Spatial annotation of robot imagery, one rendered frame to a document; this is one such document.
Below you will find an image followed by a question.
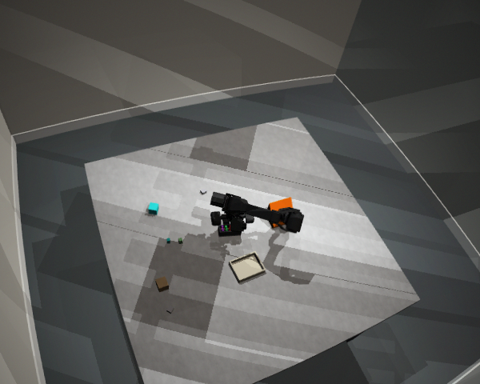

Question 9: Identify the teal cube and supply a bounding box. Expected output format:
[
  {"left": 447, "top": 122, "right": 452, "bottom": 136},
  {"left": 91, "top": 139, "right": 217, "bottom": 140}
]
[{"left": 148, "top": 202, "right": 159, "bottom": 214}]

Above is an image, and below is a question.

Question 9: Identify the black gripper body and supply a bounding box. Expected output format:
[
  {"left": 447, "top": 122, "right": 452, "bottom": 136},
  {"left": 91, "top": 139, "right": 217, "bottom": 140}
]
[{"left": 210, "top": 211, "right": 254, "bottom": 226}]

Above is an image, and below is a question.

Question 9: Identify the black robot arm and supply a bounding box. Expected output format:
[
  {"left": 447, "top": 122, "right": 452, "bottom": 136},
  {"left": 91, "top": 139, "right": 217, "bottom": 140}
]
[{"left": 210, "top": 192, "right": 304, "bottom": 233}]

